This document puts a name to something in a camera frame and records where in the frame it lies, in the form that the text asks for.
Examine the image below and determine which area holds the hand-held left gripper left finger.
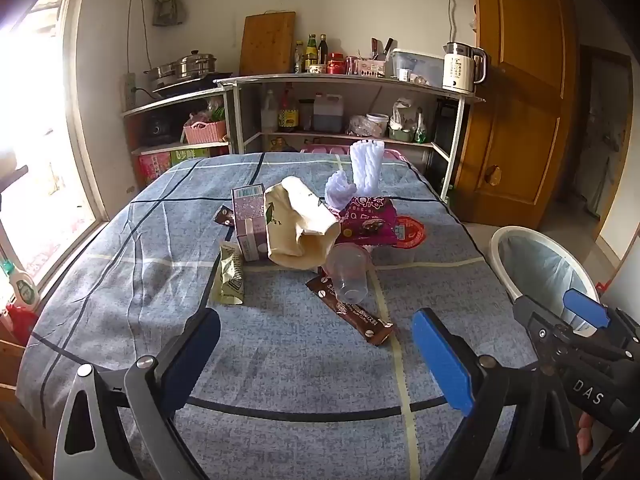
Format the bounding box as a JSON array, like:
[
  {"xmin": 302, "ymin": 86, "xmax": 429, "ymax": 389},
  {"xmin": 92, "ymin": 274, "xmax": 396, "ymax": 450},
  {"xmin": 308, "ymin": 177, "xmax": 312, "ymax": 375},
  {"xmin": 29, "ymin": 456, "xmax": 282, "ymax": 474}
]
[{"xmin": 54, "ymin": 307, "xmax": 222, "ymax": 480}]

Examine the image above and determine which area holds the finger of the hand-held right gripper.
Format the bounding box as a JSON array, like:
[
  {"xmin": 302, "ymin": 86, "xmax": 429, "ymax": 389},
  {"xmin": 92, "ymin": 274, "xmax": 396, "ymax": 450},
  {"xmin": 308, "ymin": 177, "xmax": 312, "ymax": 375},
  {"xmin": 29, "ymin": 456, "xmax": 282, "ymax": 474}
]
[
  {"xmin": 562, "ymin": 288, "xmax": 640, "ymax": 356},
  {"xmin": 512, "ymin": 295, "xmax": 576, "ymax": 357}
]

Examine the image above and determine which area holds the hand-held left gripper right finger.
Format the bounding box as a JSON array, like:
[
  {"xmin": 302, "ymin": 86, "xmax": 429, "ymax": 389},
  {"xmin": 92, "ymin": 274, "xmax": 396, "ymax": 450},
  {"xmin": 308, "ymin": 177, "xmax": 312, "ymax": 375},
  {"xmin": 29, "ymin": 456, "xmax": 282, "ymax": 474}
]
[{"xmin": 411, "ymin": 308, "xmax": 583, "ymax": 480}]

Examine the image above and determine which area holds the white plastic bin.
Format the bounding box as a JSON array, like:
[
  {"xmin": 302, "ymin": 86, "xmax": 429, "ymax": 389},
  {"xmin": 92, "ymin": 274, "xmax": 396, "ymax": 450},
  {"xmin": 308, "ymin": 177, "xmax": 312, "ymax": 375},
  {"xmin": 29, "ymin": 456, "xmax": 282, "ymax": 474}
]
[{"xmin": 489, "ymin": 226, "xmax": 601, "ymax": 341}]

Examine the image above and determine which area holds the olive green snack wrapper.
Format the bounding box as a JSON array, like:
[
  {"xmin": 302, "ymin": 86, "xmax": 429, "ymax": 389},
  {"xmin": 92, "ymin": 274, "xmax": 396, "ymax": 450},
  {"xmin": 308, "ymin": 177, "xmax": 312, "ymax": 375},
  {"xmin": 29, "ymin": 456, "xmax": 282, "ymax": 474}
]
[{"xmin": 207, "ymin": 241, "xmax": 246, "ymax": 306}]

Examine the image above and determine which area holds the long brown coffee sachet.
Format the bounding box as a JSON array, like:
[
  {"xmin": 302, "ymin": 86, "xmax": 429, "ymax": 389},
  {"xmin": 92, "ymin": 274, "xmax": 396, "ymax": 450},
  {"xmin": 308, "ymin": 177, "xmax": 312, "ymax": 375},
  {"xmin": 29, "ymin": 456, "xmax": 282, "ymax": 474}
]
[{"xmin": 306, "ymin": 275, "xmax": 396, "ymax": 346}]

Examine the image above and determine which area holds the clear plastic cup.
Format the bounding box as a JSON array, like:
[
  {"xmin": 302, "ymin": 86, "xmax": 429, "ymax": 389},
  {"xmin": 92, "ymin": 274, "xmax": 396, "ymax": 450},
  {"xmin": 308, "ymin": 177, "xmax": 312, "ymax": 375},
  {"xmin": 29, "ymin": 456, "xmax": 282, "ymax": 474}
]
[{"xmin": 325, "ymin": 244, "xmax": 373, "ymax": 305}]

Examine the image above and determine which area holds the red round wrapper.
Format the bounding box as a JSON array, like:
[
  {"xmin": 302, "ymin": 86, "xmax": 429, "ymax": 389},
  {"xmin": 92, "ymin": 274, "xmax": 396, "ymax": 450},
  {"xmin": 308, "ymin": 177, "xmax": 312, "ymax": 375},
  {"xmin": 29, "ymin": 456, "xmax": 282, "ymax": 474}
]
[{"xmin": 367, "ymin": 216, "xmax": 427, "ymax": 267}]

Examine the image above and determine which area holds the maroon snack bag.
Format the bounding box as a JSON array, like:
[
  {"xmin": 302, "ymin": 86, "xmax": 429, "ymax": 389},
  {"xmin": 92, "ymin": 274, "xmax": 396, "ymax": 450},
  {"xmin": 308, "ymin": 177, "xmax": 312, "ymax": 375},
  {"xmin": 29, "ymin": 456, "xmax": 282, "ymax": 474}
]
[{"xmin": 339, "ymin": 195, "xmax": 398, "ymax": 247}]

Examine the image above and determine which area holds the beige paper bag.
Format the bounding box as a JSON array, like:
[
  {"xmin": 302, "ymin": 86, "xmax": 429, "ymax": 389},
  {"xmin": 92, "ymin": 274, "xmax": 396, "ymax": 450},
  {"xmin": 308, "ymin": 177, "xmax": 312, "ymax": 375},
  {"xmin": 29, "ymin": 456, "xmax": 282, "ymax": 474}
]
[{"xmin": 264, "ymin": 176, "xmax": 342, "ymax": 271}]

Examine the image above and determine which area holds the small white foam net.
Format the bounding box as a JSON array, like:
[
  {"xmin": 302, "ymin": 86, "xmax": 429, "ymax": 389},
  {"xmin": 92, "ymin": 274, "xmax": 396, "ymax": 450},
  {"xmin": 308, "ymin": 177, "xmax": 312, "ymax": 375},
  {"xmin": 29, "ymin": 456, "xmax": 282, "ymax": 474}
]
[{"xmin": 325, "ymin": 170, "xmax": 361, "ymax": 211}]

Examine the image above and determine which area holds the tall white foam net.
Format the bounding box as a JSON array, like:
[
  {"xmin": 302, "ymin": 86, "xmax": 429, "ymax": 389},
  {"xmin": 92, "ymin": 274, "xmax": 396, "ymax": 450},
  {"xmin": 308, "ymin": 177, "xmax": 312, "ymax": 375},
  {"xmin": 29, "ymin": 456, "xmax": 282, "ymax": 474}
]
[{"xmin": 349, "ymin": 141, "xmax": 387, "ymax": 197}]

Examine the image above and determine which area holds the person's right hand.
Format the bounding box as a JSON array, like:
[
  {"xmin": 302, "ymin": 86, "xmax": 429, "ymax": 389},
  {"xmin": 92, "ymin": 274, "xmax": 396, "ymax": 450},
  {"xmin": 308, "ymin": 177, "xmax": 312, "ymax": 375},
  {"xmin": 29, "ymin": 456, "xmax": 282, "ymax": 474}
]
[{"xmin": 575, "ymin": 412, "xmax": 602, "ymax": 457}]

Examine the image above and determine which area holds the red plastic bag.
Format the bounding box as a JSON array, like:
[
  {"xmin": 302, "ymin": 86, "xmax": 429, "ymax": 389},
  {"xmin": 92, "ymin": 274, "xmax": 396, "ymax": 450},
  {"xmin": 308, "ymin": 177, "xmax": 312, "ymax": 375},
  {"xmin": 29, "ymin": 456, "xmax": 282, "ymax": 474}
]
[{"xmin": 0, "ymin": 305, "xmax": 38, "ymax": 346}]

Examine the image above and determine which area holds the white spray bottle green cap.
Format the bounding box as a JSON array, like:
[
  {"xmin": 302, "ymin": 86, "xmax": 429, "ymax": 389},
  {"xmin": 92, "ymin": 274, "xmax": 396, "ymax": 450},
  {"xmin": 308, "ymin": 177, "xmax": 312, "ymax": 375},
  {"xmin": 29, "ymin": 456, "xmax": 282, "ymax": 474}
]
[{"xmin": 0, "ymin": 259, "xmax": 41, "ymax": 311}]

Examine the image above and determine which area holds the red cardboard box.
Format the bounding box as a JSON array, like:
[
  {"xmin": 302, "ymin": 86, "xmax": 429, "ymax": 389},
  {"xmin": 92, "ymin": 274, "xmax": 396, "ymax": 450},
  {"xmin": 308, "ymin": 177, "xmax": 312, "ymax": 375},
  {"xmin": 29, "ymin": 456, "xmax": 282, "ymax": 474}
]
[{"xmin": 138, "ymin": 153, "xmax": 172, "ymax": 186}]

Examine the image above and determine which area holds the green cardboard box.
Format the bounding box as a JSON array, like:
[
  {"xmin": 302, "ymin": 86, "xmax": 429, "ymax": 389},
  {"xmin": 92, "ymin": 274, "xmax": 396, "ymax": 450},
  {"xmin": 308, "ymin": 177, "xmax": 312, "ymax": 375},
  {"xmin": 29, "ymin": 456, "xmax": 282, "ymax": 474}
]
[{"xmin": 170, "ymin": 148, "xmax": 212, "ymax": 166}]

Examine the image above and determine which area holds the wooden door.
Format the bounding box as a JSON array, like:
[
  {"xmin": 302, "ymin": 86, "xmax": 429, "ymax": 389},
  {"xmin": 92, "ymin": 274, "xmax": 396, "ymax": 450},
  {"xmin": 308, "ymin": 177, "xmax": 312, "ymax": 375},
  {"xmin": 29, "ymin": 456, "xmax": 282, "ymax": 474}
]
[{"xmin": 448, "ymin": 0, "xmax": 577, "ymax": 232}]

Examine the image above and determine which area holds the pink woven basket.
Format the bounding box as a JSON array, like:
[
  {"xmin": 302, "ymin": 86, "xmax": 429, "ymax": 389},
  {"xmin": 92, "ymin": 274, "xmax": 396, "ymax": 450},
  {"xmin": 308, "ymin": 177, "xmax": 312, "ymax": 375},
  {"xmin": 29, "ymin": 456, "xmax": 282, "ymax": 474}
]
[{"xmin": 182, "ymin": 120, "xmax": 228, "ymax": 144}]

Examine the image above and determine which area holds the small black appliance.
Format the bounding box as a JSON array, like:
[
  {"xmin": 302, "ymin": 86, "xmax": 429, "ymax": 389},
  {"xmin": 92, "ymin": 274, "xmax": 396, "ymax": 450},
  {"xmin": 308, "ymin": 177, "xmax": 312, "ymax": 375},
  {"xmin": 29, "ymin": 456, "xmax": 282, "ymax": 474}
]
[{"xmin": 145, "ymin": 112, "xmax": 177, "ymax": 147}]

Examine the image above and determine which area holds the pink storage box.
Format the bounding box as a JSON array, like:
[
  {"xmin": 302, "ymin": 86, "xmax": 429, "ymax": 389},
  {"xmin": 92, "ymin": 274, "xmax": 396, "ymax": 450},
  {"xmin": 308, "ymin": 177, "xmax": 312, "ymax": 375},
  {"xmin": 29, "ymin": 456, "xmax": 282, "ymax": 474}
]
[{"xmin": 299, "ymin": 144, "xmax": 408, "ymax": 163}]

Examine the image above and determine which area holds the white printed plastic bag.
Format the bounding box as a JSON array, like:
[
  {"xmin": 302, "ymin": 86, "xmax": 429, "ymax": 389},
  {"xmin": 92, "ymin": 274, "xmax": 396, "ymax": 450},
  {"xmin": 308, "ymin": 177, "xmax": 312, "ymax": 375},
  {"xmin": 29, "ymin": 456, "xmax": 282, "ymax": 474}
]
[{"xmin": 391, "ymin": 98, "xmax": 417, "ymax": 131}]

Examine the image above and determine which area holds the small white shelf unit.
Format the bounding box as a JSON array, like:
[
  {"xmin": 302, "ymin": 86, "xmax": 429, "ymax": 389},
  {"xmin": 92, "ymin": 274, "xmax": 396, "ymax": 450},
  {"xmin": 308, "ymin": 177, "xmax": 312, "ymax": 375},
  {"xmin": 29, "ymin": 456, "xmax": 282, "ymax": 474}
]
[{"xmin": 122, "ymin": 85, "xmax": 236, "ymax": 188}]

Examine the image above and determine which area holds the white plastic bottle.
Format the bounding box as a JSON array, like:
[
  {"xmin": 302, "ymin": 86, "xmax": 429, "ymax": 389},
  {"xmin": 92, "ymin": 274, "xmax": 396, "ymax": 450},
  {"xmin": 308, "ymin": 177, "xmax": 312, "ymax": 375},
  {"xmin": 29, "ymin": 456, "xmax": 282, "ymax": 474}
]
[{"xmin": 261, "ymin": 90, "xmax": 279, "ymax": 132}]

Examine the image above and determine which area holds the white electric kettle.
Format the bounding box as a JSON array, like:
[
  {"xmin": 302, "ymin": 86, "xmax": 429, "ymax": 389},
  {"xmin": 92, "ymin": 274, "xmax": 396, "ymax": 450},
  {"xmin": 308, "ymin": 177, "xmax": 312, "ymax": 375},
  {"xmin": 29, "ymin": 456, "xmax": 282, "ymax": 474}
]
[{"xmin": 442, "ymin": 41, "xmax": 488, "ymax": 95}]

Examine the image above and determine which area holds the window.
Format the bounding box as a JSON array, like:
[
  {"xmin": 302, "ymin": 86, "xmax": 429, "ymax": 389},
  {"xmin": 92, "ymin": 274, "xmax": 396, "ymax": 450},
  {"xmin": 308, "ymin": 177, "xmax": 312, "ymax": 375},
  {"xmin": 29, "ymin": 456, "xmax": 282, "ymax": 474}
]
[{"xmin": 0, "ymin": 0, "xmax": 111, "ymax": 306}]

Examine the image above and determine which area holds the soy sauce bottle yellow label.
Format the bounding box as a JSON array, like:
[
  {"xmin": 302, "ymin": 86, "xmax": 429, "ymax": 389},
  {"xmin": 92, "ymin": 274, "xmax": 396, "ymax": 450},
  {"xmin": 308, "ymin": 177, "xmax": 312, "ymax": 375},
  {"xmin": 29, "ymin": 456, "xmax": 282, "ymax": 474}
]
[{"xmin": 279, "ymin": 84, "xmax": 300, "ymax": 132}]

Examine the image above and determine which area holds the jerry can dark liquid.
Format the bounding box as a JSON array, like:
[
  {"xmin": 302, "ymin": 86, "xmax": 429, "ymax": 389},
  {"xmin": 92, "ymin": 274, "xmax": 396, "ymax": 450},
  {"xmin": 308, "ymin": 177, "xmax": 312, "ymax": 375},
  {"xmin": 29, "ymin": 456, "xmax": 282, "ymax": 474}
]
[{"xmin": 313, "ymin": 93, "xmax": 346, "ymax": 133}]

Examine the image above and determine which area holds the white power strip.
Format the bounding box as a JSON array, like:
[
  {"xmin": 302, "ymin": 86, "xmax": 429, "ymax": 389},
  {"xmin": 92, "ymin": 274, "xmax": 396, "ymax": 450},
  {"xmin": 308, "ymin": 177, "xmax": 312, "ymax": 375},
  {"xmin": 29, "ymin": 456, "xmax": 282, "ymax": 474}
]
[{"xmin": 122, "ymin": 72, "xmax": 138, "ymax": 111}]

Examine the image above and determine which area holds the black induction cooker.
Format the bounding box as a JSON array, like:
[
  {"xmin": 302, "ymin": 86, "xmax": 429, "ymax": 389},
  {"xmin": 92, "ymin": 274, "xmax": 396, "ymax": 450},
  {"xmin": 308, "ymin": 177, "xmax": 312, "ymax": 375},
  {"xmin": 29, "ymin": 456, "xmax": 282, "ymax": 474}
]
[{"xmin": 151, "ymin": 72, "xmax": 234, "ymax": 99}]

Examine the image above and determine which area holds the clear storage box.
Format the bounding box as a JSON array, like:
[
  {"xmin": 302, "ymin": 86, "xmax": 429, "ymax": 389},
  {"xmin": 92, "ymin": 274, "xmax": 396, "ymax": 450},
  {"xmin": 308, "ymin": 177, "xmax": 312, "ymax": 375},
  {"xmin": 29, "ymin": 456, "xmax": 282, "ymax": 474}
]
[{"xmin": 390, "ymin": 48, "xmax": 446, "ymax": 84}]

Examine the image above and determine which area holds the steel steamer pot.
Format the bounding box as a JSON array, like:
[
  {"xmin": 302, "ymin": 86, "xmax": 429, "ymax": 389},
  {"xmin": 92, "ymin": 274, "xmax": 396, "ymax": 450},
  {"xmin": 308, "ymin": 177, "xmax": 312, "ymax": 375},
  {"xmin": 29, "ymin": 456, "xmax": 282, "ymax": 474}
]
[{"xmin": 145, "ymin": 51, "xmax": 218, "ymax": 82}]

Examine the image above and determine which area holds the large grey shelf unit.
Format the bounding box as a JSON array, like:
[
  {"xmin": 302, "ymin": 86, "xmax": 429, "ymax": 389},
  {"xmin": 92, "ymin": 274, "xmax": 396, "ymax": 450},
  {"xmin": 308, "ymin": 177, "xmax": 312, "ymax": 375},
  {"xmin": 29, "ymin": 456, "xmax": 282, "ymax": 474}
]
[{"xmin": 215, "ymin": 73, "xmax": 486, "ymax": 203}]

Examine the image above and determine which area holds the wooden cutting board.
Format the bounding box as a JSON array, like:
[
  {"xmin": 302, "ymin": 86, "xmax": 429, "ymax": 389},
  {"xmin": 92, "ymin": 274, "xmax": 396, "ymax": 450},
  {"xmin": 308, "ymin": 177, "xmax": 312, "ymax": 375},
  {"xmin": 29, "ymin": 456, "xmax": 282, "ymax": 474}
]
[{"xmin": 239, "ymin": 11, "xmax": 297, "ymax": 77}]

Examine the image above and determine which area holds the dark doorway frame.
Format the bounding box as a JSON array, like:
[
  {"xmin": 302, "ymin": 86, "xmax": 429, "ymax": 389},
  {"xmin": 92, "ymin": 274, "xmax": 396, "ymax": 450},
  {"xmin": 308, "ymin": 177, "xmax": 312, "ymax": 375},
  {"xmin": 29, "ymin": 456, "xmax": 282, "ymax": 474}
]
[{"xmin": 575, "ymin": 45, "xmax": 633, "ymax": 222}]

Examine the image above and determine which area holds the black wall cable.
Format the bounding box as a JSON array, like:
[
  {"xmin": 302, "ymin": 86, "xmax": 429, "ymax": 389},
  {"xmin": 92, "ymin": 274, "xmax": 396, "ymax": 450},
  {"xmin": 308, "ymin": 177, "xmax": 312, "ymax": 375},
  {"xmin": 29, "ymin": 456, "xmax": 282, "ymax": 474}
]
[{"xmin": 443, "ymin": 0, "xmax": 458, "ymax": 44}]

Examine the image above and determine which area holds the thin grey wall cable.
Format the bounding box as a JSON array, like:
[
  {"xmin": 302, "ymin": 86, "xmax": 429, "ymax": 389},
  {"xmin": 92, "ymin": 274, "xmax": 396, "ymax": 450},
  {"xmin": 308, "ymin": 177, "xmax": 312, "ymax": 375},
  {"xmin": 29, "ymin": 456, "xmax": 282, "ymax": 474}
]
[{"xmin": 126, "ymin": 0, "xmax": 152, "ymax": 72}]

